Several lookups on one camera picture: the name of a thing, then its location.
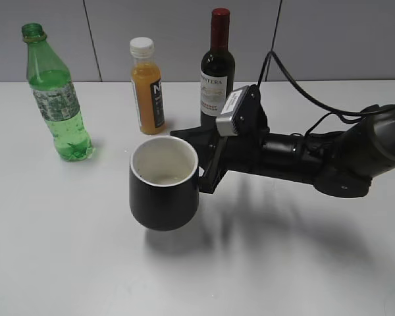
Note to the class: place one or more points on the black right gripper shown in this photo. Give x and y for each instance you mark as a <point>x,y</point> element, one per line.
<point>242,153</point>

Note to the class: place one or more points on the black mug white inside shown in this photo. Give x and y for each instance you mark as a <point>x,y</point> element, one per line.
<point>163,183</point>

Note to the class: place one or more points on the green sprite bottle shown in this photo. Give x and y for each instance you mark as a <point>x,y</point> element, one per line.
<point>51,84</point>

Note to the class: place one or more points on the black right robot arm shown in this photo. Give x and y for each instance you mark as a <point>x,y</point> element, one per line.
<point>340,163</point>

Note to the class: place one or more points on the dark red wine bottle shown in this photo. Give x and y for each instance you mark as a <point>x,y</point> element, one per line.
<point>217,69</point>

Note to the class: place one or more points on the orange juice bottle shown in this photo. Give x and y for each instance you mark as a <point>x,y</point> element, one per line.
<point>146,83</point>

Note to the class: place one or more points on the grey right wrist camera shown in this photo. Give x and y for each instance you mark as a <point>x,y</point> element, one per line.
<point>227,120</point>

